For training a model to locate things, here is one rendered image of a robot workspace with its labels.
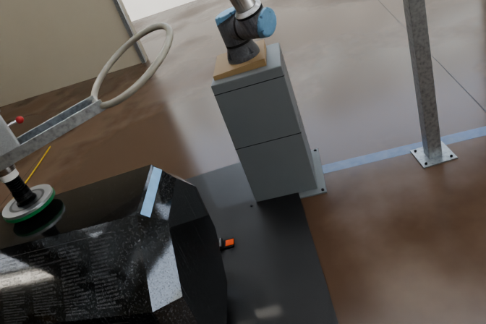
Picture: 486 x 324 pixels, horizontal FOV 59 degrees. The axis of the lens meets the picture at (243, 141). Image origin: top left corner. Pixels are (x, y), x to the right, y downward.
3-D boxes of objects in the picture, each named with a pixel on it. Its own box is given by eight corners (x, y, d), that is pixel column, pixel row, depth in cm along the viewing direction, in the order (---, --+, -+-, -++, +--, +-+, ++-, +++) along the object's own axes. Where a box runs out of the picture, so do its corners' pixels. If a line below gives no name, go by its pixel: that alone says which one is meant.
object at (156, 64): (117, 120, 170) (111, 116, 168) (82, 100, 208) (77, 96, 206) (192, 27, 179) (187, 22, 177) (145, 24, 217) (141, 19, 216)
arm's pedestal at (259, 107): (250, 165, 315) (210, 59, 275) (318, 149, 306) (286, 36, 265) (249, 210, 273) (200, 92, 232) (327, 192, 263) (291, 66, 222)
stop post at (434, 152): (458, 158, 251) (440, -31, 200) (424, 168, 253) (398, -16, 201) (441, 142, 269) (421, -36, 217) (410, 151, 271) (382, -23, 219)
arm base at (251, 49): (232, 53, 257) (226, 38, 252) (262, 44, 251) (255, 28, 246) (226, 67, 242) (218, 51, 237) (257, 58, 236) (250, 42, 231)
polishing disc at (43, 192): (-7, 217, 180) (-8, 215, 179) (34, 184, 195) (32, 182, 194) (22, 223, 168) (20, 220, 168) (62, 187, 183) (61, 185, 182)
